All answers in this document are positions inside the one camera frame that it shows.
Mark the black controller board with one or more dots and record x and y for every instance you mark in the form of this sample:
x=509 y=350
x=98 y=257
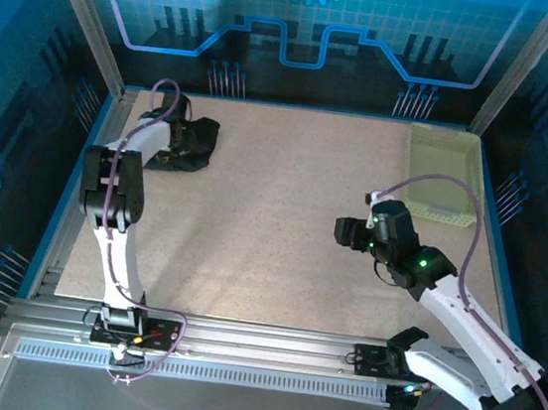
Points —
x=400 y=400

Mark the white connector plug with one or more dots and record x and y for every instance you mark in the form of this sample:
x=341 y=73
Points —
x=119 y=353

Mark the aluminium frame post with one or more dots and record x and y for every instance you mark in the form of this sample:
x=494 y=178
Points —
x=87 y=19
x=520 y=70

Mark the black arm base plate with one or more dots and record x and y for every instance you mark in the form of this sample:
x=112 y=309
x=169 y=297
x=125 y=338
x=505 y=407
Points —
x=168 y=332
x=365 y=361

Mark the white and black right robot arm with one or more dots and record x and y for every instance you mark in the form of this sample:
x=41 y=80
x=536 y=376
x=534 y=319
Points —
x=478 y=335

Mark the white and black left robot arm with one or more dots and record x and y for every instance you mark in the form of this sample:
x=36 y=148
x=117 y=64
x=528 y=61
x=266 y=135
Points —
x=116 y=266

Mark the aluminium side rail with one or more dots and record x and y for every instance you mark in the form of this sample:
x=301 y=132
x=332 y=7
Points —
x=63 y=249

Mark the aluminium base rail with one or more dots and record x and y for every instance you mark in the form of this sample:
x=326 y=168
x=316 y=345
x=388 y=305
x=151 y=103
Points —
x=263 y=336

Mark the black t-shirt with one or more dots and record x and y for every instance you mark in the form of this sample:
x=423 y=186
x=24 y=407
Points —
x=199 y=141

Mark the pale green plastic basket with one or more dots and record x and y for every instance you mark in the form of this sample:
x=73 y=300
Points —
x=440 y=155

